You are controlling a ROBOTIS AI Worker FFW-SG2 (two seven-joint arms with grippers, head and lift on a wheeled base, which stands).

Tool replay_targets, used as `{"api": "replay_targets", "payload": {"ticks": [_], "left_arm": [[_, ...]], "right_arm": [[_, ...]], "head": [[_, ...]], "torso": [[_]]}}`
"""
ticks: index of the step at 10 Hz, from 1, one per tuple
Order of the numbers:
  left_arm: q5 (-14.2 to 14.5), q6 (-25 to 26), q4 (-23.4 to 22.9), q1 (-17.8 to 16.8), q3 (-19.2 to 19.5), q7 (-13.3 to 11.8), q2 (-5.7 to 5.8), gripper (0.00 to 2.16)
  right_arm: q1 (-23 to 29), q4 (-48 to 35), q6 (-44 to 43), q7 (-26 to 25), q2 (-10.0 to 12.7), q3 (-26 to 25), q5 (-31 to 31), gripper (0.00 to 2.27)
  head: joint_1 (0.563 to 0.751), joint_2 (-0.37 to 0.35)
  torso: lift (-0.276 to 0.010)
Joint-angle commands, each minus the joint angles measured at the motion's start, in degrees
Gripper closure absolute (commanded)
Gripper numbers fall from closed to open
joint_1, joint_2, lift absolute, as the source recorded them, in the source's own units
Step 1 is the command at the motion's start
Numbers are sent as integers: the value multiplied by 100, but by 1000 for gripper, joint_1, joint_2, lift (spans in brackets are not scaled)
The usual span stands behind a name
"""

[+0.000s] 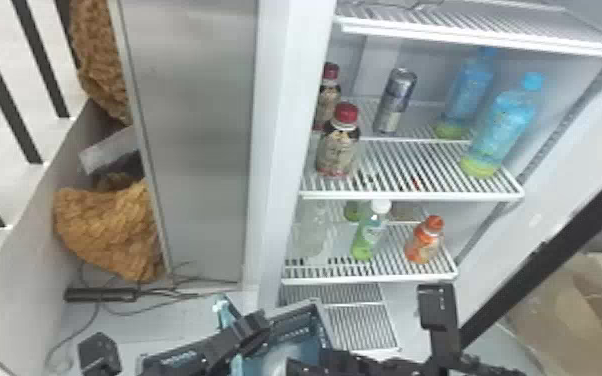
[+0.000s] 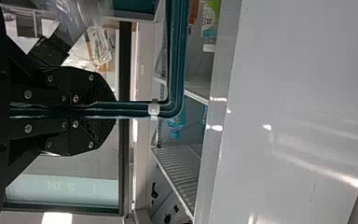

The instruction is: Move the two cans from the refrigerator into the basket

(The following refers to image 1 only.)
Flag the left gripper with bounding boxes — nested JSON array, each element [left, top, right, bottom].
[[194, 309, 272, 372]]

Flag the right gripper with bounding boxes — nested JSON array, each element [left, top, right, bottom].
[[285, 347, 387, 376]]

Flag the blue basket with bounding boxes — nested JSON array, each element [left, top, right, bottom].
[[211, 295, 335, 376]]

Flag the clear bottle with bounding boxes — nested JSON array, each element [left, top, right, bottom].
[[294, 201, 335, 260]]

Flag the green bottle with white cap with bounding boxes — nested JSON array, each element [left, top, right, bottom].
[[350, 198, 393, 263]]

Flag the black power strip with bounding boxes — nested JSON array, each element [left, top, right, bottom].
[[64, 286, 141, 305]]

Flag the orange bottle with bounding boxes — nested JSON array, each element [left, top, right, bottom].
[[403, 214, 446, 266]]

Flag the brown fluffy cloth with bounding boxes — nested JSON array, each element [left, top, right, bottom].
[[51, 177, 167, 285], [68, 0, 135, 128]]

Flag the white fridge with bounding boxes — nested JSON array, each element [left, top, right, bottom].
[[107, 0, 602, 363]]

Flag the brown bottle with red cap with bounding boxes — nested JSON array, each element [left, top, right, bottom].
[[312, 61, 343, 133], [314, 101, 362, 179]]

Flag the fridge door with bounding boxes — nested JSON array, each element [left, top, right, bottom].
[[457, 156, 602, 376]]

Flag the silver can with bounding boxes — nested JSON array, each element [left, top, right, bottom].
[[371, 67, 419, 136]]

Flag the blue bottle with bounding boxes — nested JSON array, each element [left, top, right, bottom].
[[458, 71, 545, 180], [433, 46, 499, 141]]

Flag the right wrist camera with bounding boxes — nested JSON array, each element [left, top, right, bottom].
[[416, 282, 464, 370]]

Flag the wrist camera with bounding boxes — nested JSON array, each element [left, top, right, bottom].
[[416, 282, 464, 370], [77, 331, 123, 376]]

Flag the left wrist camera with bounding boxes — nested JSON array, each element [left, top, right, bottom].
[[77, 331, 123, 376]]

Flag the grey cable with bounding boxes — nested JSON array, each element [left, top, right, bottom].
[[42, 261, 240, 372]]

